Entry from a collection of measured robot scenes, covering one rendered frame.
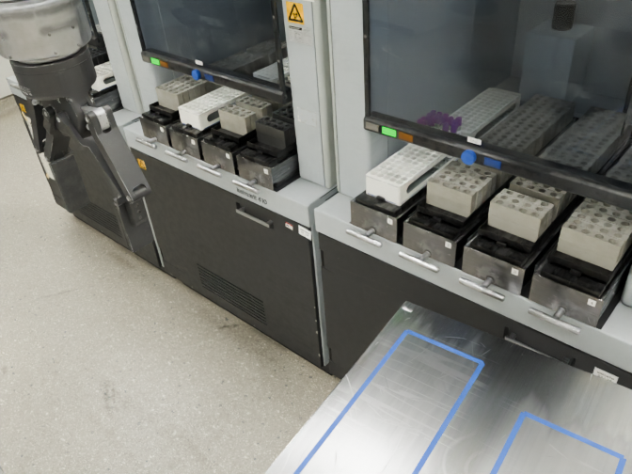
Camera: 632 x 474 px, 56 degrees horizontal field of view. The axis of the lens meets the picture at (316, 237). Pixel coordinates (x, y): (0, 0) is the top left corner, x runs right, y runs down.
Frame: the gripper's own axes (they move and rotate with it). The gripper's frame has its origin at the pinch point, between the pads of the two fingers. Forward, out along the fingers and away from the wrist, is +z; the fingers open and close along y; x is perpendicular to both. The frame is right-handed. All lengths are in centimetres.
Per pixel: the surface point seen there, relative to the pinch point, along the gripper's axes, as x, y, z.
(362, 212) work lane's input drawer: 66, -13, 41
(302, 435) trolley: 9.7, 18.5, 38.0
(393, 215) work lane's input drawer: 66, -5, 40
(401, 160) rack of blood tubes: 81, -13, 35
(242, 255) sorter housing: 66, -63, 78
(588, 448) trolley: 33, 52, 38
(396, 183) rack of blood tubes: 70, -7, 34
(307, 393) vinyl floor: 61, -35, 120
